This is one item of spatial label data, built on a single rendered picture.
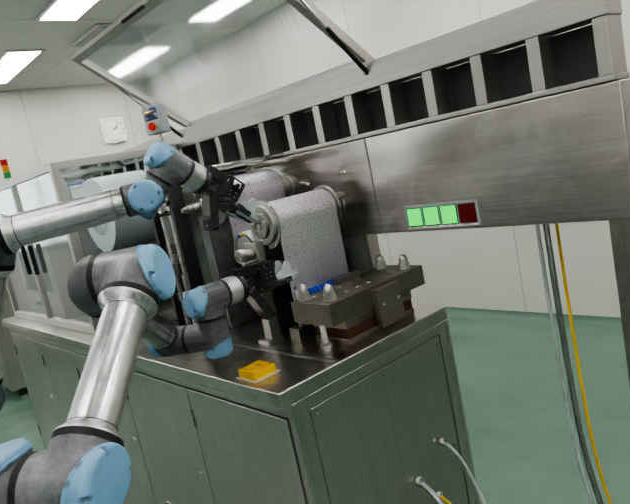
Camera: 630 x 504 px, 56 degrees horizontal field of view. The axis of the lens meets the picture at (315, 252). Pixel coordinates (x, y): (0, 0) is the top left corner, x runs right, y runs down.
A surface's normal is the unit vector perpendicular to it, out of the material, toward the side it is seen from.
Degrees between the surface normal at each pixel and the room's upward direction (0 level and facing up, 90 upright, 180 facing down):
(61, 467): 36
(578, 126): 90
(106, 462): 95
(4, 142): 90
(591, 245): 90
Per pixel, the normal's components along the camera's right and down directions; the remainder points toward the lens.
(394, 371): 0.65, -0.01
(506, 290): -0.73, 0.25
